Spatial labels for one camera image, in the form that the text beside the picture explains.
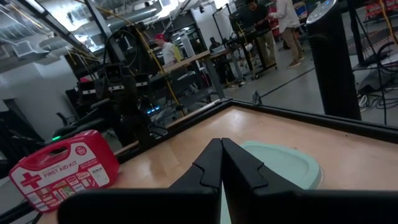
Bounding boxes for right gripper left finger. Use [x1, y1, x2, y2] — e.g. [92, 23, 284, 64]
[169, 139, 223, 191]

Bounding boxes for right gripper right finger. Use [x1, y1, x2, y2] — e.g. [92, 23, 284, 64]
[221, 138, 304, 191]

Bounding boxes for light blue container lid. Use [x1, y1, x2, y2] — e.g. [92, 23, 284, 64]
[221, 140, 325, 224]

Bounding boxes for person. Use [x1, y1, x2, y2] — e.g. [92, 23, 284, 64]
[269, 0, 308, 70]
[208, 36, 222, 52]
[244, 0, 278, 68]
[154, 32, 184, 68]

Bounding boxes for wooden background desk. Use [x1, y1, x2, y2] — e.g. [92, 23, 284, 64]
[161, 49, 226, 100]

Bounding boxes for red plastic case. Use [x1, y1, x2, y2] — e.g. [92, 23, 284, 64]
[8, 129, 121, 214]

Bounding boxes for black background workstation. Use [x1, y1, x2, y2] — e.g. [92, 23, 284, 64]
[213, 2, 277, 80]

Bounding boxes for black tower fan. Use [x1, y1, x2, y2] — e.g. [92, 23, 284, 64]
[306, 0, 363, 121]

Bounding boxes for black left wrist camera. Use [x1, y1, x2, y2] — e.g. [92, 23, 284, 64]
[104, 63, 125, 83]

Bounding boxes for black frame clamp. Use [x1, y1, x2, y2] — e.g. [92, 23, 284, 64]
[251, 89, 262, 106]

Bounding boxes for white power strip cables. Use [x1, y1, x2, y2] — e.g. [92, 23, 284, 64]
[357, 90, 398, 111]

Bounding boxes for black coiled cable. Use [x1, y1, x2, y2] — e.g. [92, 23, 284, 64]
[374, 40, 398, 75]

